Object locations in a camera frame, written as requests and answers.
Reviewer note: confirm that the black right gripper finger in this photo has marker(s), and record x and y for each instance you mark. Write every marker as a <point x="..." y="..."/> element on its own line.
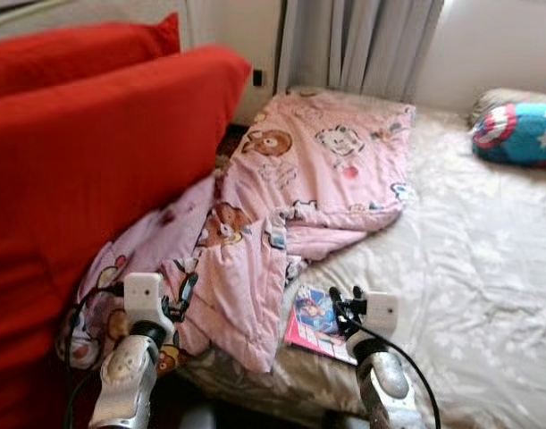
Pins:
<point x="335" y="297"/>
<point x="357" y="295"/>

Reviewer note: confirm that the pink comic book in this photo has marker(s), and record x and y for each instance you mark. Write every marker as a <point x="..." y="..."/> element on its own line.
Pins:
<point x="308" y="326"/>

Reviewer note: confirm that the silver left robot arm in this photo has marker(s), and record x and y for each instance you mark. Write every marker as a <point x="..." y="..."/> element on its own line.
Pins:
<point x="130" y="375"/>

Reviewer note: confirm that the small red cushion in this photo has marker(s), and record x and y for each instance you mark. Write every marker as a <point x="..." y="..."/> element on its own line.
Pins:
<point x="76" y="58"/>

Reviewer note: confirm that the beige floral bed sheet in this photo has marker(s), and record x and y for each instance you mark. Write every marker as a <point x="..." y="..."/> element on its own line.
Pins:
<point x="469" y="295"/>

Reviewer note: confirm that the silver left robot leg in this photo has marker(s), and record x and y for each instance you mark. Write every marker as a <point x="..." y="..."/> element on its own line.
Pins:
<point x="198" y="417"/>

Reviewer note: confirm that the large red cushion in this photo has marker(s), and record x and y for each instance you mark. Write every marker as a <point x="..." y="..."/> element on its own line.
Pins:
<point x="94" y="179"/>

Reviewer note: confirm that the beige floral pillow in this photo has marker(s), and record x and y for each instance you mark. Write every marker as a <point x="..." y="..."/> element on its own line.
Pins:
<point x="500" y="98"/>

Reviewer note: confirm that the red white blue star bolster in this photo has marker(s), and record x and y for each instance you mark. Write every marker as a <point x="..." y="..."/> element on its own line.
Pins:
<point x="523" y="134"/>

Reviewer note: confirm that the black wall socket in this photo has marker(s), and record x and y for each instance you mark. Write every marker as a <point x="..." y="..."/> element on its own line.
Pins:
<point x="257" y="78"/>

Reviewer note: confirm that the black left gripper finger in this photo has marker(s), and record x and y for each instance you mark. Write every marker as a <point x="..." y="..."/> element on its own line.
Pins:
<point x="189" y="289"/>

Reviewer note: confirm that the grey curtain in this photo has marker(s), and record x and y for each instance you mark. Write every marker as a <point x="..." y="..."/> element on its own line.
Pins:
<point x="362" y="45"/>

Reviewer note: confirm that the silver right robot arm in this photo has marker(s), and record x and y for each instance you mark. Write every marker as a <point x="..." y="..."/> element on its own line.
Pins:
<point x="384" y="384"/>

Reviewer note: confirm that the pink cartoon print blanket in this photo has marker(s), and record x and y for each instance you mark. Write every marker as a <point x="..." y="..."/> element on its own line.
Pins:
<point x="326" y="170"/>

